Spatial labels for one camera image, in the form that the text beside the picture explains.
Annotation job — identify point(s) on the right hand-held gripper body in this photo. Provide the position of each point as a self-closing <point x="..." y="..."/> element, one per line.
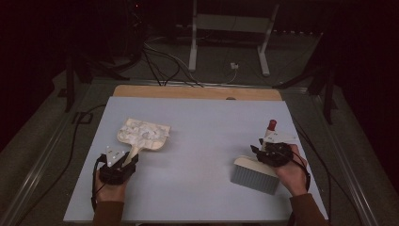
<point x="276" y="155"/>

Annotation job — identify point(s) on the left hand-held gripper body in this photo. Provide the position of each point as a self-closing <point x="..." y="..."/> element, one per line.
<point x="114" y="174"/>

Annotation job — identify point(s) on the cream plastic dustpan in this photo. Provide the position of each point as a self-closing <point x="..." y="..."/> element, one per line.
<point x="135" y="150"/>

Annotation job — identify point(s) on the cream hand brush red cap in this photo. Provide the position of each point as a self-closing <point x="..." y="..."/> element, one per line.
<point x="254" y="179"/>

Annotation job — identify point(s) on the pile of white paper scraps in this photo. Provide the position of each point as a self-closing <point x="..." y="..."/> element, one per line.
<point x="141" y="132"/>

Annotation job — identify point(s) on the person's left hand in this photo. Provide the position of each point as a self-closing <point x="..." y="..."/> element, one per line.
<point x="109" y="193"/>

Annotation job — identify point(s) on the person's right hand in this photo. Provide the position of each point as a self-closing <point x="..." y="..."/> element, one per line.
<point x="295" y="177"/>

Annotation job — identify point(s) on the black tripod stand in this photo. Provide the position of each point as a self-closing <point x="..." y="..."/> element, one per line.
<point x="327" y="94"/>

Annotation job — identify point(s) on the white plug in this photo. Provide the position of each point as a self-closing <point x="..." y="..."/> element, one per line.
<point x="234" y="65"/>

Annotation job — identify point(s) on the white metal stand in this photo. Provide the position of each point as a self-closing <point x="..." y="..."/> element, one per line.
<point x="230" y="22"/>

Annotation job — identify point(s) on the aluminium floor rail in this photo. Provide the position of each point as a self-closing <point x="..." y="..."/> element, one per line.
<point x="348" y="169"/>
<point x="37" y="171"/>

